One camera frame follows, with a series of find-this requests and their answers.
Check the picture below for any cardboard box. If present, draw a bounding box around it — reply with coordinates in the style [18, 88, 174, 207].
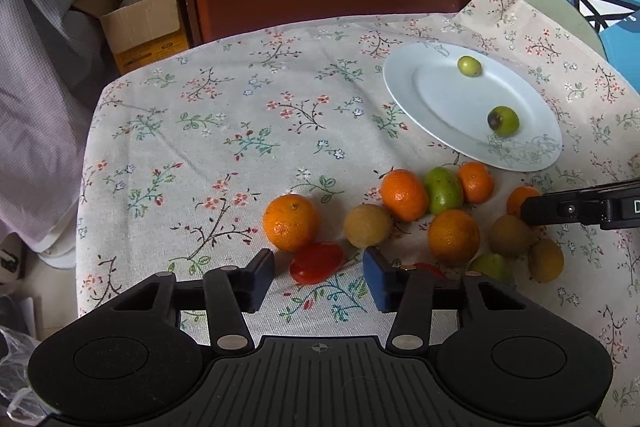
[70, 0, 188, 75]

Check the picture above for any small green jujube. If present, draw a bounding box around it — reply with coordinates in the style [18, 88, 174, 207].
[457, 56, 482, 78]

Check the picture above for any brown longan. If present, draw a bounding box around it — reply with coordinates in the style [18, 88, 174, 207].
[529, 239, 565, 284]

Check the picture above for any clear plastic bag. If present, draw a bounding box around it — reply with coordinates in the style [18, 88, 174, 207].
[0, 324, 41, 427]

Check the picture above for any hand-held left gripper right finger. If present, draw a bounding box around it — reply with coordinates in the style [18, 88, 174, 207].
[363, 247, 526, 352]

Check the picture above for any lilac checked cloth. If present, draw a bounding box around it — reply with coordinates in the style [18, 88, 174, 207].
[0, 0, 108, 255]

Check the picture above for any floral tablecloth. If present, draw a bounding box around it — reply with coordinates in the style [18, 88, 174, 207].
[75, 0, 640, 427]

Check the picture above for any red cherry tomato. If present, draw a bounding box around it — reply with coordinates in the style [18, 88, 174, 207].
[290, 242, 346, 285]
[412, 262, 446, 280]

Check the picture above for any orange mandarin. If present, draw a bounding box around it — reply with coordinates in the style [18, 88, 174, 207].
[263, 194, 321, 253]
[506, 186, 542, 219]
[380, 169, 430, 223]
[458, 162, 495, 204]
[428, 209, 481, 267]

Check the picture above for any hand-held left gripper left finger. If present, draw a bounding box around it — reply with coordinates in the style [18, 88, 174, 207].
[112, 249, 275, 354]

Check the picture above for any white shoe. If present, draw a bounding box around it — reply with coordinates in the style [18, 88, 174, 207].
[0, 233, 26, 283]

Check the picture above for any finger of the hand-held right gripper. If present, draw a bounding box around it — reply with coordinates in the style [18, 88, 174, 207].
[520, 189, 607, 228]

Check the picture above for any white plate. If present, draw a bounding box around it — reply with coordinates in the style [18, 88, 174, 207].
[383, 42, 563, 172]

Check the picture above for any dark-spotted green jujube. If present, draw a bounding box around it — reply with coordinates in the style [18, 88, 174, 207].
[487, 105, 520, 138]

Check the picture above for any brown kiwi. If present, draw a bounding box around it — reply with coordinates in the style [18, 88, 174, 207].
[344, 204, 392, 249]
[489, 215, 532, 258]

